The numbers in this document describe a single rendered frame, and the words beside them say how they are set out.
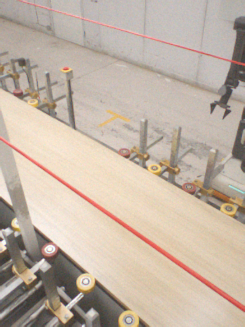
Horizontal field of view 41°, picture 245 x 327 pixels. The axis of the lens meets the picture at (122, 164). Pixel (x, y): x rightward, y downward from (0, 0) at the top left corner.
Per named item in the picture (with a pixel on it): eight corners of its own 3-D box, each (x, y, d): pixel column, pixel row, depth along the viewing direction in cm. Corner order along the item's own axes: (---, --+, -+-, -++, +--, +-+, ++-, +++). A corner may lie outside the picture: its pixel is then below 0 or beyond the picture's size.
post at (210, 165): (200, 205, 214) (213, 146, 184) (205, 209, 212) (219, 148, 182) (198, 209, 212) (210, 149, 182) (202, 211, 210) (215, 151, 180)
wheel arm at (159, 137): (159, 138, 247) (160, 133, 244) (163, 139, 245) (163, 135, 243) (120, 165, 222) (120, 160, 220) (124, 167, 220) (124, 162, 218)
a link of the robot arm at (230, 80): (256, 20, 197) (238, 16, 202) (251, 22, 193) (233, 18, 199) (240, 86, 224) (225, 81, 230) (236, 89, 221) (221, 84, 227)
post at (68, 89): (73, 127, 276) (67, 76, 247) (77, 129, 273) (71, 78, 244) (69, 129, 273) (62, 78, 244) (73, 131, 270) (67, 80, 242)
